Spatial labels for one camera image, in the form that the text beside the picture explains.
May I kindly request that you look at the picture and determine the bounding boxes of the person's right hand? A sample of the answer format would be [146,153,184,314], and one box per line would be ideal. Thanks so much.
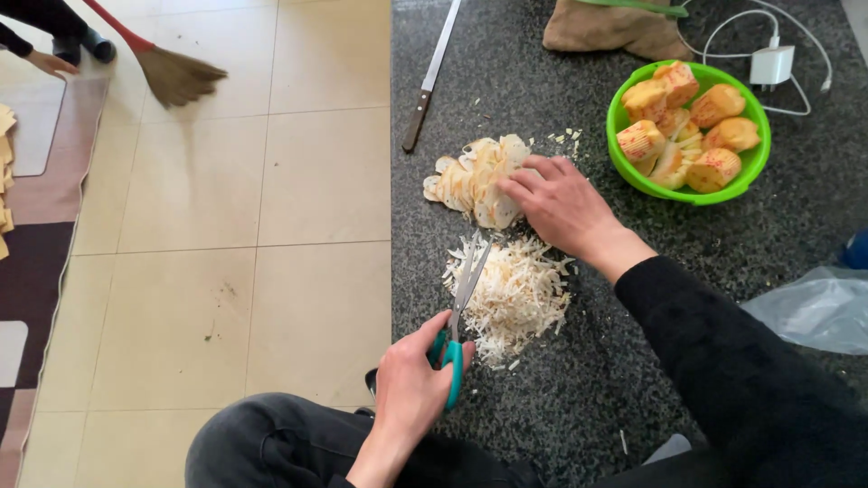
[497,155,645,267]

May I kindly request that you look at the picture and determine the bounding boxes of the person's left hand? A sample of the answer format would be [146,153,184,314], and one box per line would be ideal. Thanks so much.
[372,310,477,441]

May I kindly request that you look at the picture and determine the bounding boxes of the person's dark grey trousers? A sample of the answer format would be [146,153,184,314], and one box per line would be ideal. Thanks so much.
[184,392,543,488]

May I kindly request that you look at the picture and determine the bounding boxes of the white charger cable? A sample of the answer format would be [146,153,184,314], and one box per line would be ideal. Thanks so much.
[675,0,834,117]

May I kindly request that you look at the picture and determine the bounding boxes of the green plastic strip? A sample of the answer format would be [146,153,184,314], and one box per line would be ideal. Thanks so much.
[576,0,689,19]

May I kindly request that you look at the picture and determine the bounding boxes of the pile of pale root slices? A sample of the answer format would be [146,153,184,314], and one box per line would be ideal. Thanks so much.
[422,133,543,231]

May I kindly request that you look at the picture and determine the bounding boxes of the stack of yellow pieces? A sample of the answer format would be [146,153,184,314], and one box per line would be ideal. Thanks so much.
[0,103,19,260]

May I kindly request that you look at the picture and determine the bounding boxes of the clear plastic bag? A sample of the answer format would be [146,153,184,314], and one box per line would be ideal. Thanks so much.
[741,266,868,356]

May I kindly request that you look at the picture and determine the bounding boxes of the scattered root crumbs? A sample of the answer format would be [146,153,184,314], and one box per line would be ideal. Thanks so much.
[546,127,585,160]

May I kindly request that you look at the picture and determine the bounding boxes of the long knife with wooden handle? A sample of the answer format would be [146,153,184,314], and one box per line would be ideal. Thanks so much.
[401,0,463,154]

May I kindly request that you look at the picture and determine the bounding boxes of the pile of yellow root chunks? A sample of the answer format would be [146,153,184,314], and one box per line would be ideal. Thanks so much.
[616,60,762,194]

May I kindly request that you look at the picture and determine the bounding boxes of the heap of shredded root strips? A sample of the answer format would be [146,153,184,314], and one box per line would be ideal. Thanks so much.
[441,230,579,372]

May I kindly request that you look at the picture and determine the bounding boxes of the straw broom with red handle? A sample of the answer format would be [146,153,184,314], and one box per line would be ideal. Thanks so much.
[81,0,229,109]

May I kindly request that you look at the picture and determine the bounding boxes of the green plastic bowl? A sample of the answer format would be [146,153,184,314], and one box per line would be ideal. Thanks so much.
[605,60,773,206]

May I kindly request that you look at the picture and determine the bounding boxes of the teal handled scissors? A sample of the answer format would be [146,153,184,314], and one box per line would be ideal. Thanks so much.
[427,230,495,412]

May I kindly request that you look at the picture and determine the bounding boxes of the blue object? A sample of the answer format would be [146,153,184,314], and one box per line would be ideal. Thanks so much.
[841,229,868,271]

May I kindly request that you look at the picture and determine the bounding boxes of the brown cloth sack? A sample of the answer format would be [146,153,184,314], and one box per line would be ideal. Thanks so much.
[542,0,694,63]

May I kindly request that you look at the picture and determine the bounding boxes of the brown patterned rug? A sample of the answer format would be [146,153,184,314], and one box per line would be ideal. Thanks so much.
[0,51,111,488]

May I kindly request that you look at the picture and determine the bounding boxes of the white charger plug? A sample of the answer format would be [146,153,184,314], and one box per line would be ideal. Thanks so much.
[749,35,796,92]

